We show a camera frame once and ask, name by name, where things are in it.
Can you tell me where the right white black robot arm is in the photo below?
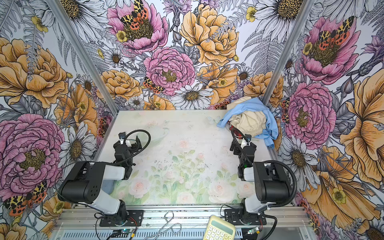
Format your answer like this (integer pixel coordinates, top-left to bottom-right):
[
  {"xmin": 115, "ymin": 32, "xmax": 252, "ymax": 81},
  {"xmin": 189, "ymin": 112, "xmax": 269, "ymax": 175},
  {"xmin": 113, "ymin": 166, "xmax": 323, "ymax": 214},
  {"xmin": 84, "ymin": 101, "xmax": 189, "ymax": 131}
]
[{"xmin": 230, "ymin": 127, "xmax": 298, "ymax": 217}]

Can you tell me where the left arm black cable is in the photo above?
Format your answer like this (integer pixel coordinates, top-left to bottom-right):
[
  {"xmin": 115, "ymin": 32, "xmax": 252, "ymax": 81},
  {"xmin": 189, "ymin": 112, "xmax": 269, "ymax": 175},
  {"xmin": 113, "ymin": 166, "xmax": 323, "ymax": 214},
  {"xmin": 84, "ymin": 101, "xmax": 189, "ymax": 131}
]
[{"xmin": 113, "ymin": 129, "xmax": 152, "ymax": 166}]

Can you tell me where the light blue cloth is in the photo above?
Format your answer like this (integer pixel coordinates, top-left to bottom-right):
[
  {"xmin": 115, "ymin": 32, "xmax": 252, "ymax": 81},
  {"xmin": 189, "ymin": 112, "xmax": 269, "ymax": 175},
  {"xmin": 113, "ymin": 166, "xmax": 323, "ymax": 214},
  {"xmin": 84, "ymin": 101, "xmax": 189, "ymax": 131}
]
[{"xmin": 217, "ymin": 97, "xmax": 279, "ymax": 147}]

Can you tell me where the aluminium front rail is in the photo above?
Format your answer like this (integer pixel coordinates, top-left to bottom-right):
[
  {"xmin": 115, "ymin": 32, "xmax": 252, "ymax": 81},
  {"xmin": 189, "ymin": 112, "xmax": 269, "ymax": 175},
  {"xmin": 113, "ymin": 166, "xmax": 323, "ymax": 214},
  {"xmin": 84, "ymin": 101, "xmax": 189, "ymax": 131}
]
[{"xmin": 54, "ymin": 205, "xmax": 310, "ymax": 231}]

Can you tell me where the right aluminium corner post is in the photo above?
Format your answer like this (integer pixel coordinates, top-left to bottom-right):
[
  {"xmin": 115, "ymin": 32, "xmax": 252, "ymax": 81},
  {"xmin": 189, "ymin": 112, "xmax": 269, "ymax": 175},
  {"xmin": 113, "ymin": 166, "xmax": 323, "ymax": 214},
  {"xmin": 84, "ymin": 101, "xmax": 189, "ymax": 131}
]
[{"xmin": 262, "ymin": 0, "xmax": 316, "ymax": 105}]

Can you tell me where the green circuit board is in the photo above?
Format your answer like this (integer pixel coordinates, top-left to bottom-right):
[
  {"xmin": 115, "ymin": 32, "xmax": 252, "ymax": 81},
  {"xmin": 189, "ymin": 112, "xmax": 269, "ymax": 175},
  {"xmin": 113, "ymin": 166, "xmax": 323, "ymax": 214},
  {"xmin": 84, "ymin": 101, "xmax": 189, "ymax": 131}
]
[{"xmin": 111, "ymin": 229, "xmax": 137, "ymax": 240}]

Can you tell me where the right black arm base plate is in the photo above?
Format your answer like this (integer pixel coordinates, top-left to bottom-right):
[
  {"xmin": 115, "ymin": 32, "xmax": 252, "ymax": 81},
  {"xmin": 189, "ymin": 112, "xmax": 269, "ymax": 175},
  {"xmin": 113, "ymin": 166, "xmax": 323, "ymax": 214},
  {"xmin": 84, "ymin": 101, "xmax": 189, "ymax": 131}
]
[{"xmin": 224, "ymin": 209, "xmax": 267, "ymax": 226}]

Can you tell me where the cream drawstring cloth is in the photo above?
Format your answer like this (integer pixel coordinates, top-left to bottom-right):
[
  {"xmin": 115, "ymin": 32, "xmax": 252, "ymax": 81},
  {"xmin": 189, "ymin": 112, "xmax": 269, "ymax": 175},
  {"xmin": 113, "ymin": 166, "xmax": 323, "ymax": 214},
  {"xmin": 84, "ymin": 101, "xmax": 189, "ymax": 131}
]
[{"xmin": 227, "ymin": 97, "xmax": 267, "ymax": 137}]

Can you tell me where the small board right connector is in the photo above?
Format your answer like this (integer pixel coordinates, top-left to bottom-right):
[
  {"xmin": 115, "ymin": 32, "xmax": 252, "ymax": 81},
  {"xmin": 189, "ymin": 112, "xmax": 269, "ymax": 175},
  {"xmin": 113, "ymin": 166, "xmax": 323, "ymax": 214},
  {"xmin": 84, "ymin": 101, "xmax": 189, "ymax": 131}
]
[{"xmin": 247, "ymin": 227, "xmax": 261, "ymax": 235}]

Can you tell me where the left aluminium corner post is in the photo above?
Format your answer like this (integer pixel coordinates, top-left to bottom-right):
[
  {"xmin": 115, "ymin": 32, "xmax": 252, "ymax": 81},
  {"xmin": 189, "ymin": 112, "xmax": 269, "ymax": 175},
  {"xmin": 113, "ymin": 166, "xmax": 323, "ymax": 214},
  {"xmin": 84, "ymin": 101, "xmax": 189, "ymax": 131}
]
[{"xmin": 47, "ymin": 1, "xmax": 119, "ymax": 117}]

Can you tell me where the yellow calculator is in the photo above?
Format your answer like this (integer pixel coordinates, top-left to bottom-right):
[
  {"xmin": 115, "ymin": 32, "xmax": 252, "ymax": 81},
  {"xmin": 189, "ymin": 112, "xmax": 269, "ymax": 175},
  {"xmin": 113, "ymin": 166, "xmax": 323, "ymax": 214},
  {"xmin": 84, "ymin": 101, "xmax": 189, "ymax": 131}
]
[{"xmin": 203, "ymin": 216, "xmax": 236, "ymax": 240}]

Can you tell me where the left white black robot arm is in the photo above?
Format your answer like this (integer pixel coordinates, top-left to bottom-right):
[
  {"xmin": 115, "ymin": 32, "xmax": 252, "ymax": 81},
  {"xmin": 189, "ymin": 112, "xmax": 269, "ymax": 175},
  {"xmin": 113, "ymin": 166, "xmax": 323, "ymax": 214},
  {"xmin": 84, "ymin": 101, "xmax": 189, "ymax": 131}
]
[{"xmin": 57, "ymin": 130, "xmax": 144, "ymax": 226}]

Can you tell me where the aluminium corner post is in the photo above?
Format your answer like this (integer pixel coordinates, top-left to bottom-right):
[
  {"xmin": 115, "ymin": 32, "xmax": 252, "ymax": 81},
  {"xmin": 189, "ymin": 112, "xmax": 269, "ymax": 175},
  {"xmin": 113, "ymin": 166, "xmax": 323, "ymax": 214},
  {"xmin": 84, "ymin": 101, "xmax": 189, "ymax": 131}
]
[
  {"xmin": 262, "ymin": 0, "xmax": 316, "ymax": 105},
  {"xmin": 47, "ymin": 1, "xmax": 119, "ymax": 117}
]

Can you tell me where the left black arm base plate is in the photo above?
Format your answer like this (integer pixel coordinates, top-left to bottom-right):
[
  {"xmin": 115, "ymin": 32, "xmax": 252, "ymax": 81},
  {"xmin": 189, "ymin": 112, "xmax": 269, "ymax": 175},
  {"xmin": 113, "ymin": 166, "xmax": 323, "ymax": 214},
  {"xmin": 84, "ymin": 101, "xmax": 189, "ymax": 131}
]
[{"xmin": 99, "ymin": 210, "xmax": 144, "ymax": 227}]

